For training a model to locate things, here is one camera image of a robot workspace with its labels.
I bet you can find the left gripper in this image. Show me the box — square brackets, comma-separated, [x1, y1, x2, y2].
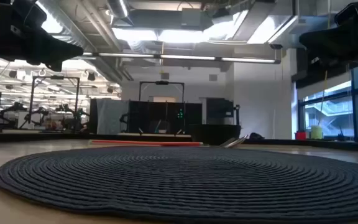
[0, 0, 85, 72]

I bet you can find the red straw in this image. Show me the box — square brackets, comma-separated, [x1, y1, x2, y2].
[89, 139, 204, 147]

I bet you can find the red-handled metal fork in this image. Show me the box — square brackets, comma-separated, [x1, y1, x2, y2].
[218, 134, 249, 149]

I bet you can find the yellow-green container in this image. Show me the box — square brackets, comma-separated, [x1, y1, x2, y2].
[310, 125, 324, 141]

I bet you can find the long linear ceiling light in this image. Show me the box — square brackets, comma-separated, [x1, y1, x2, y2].
[82, 52, 282, 65]

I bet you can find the black bowl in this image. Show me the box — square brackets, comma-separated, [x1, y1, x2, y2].
[188, 98, 242, 146]

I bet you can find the round dark woven placemat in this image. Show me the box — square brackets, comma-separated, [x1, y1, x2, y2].
[0, 145, 358, 223]

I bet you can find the black open-frame robot station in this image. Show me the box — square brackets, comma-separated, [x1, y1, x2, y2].
[29, 75, 81, 133]

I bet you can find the silver air duct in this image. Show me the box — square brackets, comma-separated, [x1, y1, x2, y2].
[37, 0, 130, 82]

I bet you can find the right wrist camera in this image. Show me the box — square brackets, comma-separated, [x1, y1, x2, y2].
[334, 2, 358, 27]

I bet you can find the black window frame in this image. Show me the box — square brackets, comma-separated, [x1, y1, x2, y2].
[296, 63, 358, 142]

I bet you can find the black aluminium table frame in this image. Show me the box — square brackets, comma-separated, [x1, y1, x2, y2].
[0, 129, 358, 154]

